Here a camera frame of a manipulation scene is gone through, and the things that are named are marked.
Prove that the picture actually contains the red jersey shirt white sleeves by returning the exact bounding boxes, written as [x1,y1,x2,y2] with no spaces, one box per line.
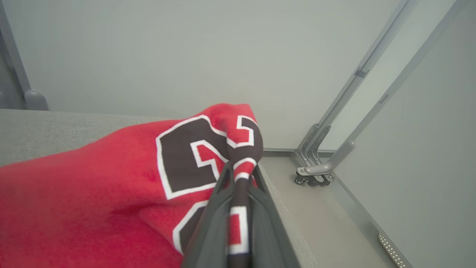
[0,103,264,268]

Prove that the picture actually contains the grey partition post round feet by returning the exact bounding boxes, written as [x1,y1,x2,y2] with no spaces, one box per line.
[0,0,49,111]

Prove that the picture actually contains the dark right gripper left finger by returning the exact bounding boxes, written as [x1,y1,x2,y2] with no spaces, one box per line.
[181,160,235,268]

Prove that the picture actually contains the white perforated panel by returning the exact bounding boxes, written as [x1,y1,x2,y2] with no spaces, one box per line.
[379,233,409,268]

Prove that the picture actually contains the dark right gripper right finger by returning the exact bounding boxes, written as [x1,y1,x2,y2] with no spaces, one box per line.
[248,165,301,268]

